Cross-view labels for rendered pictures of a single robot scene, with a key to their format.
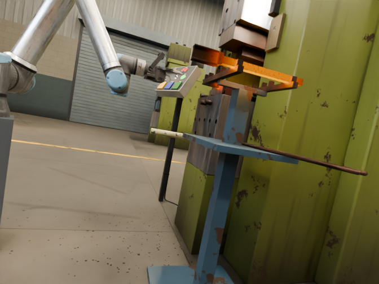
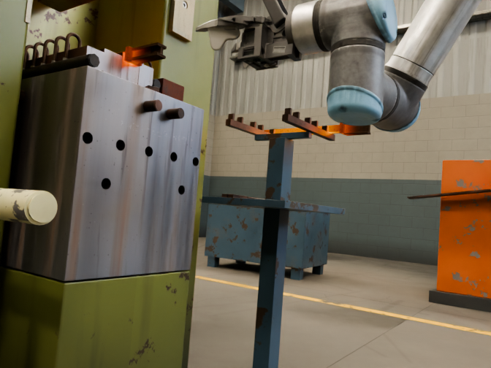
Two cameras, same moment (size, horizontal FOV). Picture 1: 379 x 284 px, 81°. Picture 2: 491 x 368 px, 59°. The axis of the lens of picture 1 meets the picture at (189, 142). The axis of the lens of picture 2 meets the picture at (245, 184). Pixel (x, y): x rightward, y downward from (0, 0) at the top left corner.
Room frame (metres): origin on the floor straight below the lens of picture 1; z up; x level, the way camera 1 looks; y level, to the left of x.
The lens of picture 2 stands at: (1.79, 0.91, 0.63)
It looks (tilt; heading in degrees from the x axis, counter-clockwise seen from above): 4 degrees up; 234
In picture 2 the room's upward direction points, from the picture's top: 4 degrees clockwise
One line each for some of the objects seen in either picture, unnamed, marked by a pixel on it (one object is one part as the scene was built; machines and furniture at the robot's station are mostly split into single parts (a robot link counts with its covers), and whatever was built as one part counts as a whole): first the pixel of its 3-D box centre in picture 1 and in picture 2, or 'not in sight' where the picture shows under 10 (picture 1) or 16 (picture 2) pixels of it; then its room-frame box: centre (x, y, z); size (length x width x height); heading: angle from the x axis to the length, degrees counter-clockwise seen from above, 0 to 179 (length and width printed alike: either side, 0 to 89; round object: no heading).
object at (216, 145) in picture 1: (230, 146); (277, 205); (0.88, -0.16, 0.67); 0.40 x 0.30 x 0.02; 17
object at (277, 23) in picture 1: (274, 33); (182, 11); (1.20, -0.33, 1.27); 0.09 x 0.02 x 0.17; 19
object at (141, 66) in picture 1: (141, 67); (311, 28); (1.26, 0.34, 0.98); 0.10 x 0.05 x 0.09; 19
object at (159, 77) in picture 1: (155, 72); (272, 39); (1.29, 0.27, 0.97); 0.12 x 0.08 x 0.09; 109
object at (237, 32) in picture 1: (254, 45); not in sight; (1.52, -0.30, 1.32); 0.42 x 0.20 x 0.10; 109
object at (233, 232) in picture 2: not in sight; (267, 239); (-1.45, -3.02, 0.36); 1.21 x 0.81 x 0.72; 115
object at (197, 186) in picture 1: (226, 204); (58, 348); (1.47, -0.33, 0.23); 0.56 x 0.38 x 0.47; 109
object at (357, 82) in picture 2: (120, 84); (358, 86); (1.22, 0.43, 0.87); 0.12 x 0.09 x 0.12; 13
